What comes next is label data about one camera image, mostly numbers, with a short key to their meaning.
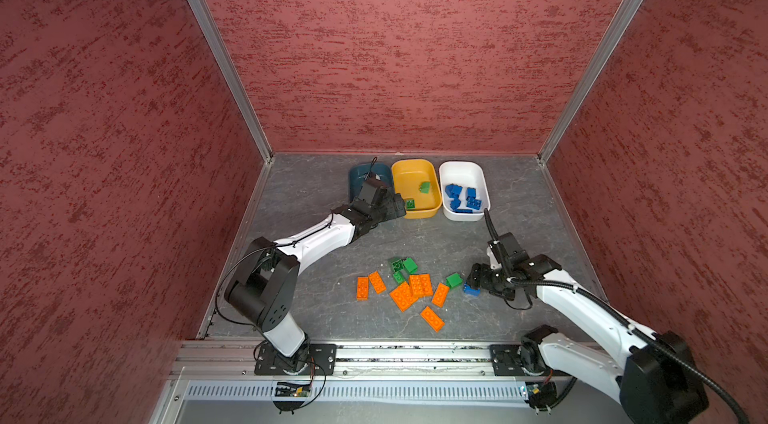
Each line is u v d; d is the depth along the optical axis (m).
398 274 0.87
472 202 1.04
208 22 0.82
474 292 0.85
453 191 1.03
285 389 0.73
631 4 0.79
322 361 0.74
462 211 1.01
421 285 0.85
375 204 0.70
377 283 0.87
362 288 0.85
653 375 0.40
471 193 1.06
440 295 0.85
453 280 0.86
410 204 1.03
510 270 0.64
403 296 0.85
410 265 0.89
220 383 0.71
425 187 1.10
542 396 0.71
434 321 0.81
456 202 1.03
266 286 0.45
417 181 1.10
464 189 1.05
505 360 0.74
